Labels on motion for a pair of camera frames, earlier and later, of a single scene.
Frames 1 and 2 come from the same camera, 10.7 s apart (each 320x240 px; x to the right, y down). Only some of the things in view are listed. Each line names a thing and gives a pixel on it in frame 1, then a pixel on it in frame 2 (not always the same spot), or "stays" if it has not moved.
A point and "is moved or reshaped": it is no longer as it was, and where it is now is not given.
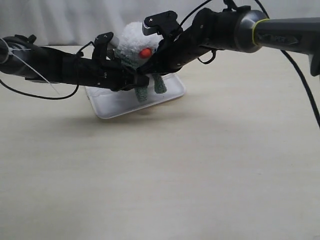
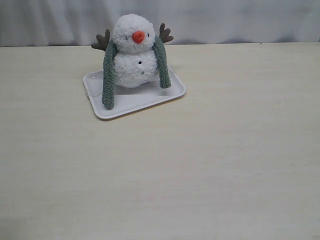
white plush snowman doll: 131,40 is moved or reshaped
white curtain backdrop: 64,22 stays
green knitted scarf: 141,92 to 110,53
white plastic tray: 107,103 stays
